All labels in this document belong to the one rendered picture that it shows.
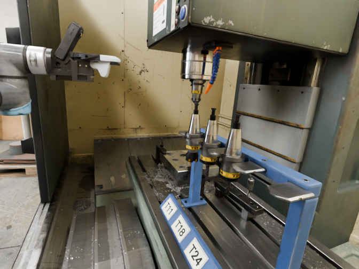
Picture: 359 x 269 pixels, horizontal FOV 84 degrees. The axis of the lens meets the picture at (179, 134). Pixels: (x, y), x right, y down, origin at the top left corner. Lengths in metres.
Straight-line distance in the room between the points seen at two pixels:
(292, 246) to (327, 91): 0.71
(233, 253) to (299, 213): 0.32
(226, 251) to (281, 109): 0.71
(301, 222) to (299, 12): 0.60
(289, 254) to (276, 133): 0.72
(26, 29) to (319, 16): 1.04
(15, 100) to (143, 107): 1.31
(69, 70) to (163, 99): 1.32
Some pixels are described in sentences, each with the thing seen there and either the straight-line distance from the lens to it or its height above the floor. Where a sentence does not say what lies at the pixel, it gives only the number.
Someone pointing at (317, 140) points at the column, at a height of 1.19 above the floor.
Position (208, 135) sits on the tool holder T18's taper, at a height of 1.25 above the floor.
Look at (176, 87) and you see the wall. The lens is 1.96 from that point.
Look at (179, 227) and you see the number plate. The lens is 0.72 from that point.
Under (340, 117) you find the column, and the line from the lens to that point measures 1.02.
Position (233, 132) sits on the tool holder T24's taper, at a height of 1.28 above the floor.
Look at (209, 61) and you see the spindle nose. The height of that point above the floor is 1.49.
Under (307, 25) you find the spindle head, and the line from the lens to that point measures 0.82.
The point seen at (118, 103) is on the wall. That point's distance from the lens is 1.84.
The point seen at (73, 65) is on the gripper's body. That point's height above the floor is 1.42.
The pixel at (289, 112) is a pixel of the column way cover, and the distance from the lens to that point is 1.08.
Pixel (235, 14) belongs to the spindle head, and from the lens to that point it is 0.63.
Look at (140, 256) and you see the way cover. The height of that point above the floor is 0.77.
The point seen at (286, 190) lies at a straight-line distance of 0.42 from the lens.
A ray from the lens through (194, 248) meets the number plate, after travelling 0.65.
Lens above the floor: 1.39
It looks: 14 degrees down
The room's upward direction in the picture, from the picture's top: 4 degrees clockwise
